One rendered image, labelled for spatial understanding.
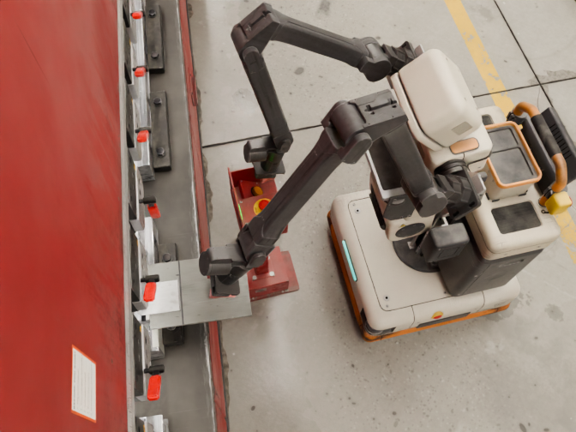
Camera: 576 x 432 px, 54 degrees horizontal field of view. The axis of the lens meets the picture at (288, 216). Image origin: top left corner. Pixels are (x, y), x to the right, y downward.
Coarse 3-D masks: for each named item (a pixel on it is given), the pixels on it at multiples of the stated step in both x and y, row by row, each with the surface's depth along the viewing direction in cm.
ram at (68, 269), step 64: (0, 0) 64; (64, 0) 92; (0, 64) 61; (64, 64) 87; (0, 128) 59; (64, 128) 83; (0, 192) 57; (64, 192) 79; (0, 256) 55; (64, 256) 76; (128, 256) 118; (0, 320) 54; (64, 320) 72; (0, 384) 52; (64, 384) 69
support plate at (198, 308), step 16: (160, 272) 154; (176, 272) 154; (192, 272) 154; (192, 288) 152; (208, 288) 153; (240, 288) 153; (192, 304) 150; (208, 304) 151; (224, 304) 151; (240, 304) 151; (160, 320) 148; (176, 320) 149; (192, 320) 149; (208, 320) 149
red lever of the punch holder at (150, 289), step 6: (150, 276) 126; (156, 276) 126; (150, 282) 124; (156, 282) 127; (150, 288) 121; (156, 288) 124; (144, 294) 120; (150, 294) 119; (144, 300) 119; (150, 300) 119
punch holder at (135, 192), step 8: (128, 152) 132; (128, 160) 130; (128, 168) 129; (136, 168) 140; (128, 176) 129; (136, 176) 138; (128, 184) 128; (136, 184) 137; (128, 192) 127; (136, 192) 136; (136, 200) 136; (136, 208) 134; (136, 216) 133; (144, 216) 142; (136, 224) 135; (144, 224) 140
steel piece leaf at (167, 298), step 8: (176, 280) 153; (160, 288) 152; (168, 288) 152; (176, 288) 152; (160, 296) 151; (168, 296) 151; (176, 296) 151; (152, 304) 150; (160, 304) 150; (168, 304) 150; (176, 304) 150; (144, 312) 149; (152, 312) 149; (160, 312) 149
